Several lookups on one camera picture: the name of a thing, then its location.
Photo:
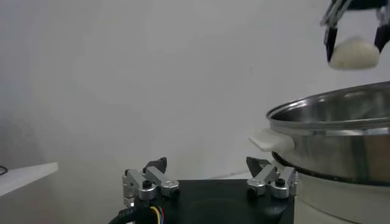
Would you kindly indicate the steel steamer basket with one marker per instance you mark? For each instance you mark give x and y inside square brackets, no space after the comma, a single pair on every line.
[335,152]

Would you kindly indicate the white steamed baozi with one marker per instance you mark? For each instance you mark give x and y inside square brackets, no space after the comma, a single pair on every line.
[353,54]

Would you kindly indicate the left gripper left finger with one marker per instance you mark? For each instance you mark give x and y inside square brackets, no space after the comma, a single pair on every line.
[152,178]

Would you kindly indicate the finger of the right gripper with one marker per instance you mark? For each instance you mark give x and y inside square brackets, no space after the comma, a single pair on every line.
[331,39]
[383,33]

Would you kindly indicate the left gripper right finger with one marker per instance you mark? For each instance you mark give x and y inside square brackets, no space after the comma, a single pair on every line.
[268,176]

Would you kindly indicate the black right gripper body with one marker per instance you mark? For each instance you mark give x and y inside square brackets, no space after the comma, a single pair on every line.
[365,3]

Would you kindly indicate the white side table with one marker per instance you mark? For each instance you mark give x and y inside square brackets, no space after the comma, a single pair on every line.
[27,176]

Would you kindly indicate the cream electric cooker base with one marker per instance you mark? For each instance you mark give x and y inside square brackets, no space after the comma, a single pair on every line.
[335,201]

